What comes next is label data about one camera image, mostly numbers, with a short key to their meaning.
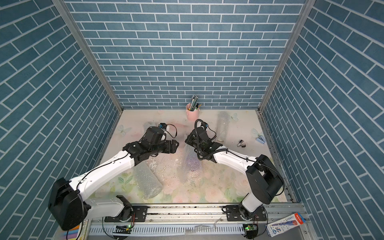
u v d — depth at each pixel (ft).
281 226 2.28
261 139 3.33
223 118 3.55
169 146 2.30
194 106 3.55
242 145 3.26
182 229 2.53
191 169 2.58
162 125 2.35
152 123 3.49
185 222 2.37
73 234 2.22
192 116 3.65
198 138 2.10
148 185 2.47
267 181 1.46
